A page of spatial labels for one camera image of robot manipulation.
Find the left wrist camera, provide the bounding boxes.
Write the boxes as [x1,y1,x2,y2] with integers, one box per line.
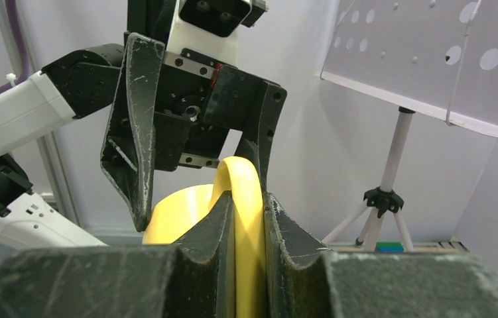
[166,0,269,66]

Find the yellow mug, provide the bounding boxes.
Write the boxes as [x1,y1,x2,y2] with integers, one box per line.
[141,156,267,317]

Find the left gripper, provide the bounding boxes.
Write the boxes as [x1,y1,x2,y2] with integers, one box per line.
[100,32,287,232]

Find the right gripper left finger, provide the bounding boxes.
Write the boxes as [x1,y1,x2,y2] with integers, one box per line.
[0,191,236,318]

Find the perforated music stand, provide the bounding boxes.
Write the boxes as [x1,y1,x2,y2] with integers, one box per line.
[321,1,498,252]

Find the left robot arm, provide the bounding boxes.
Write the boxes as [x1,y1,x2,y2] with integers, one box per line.
[0,1,286,249]

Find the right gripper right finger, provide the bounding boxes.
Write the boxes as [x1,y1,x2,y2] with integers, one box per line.
[264,193,498,317]

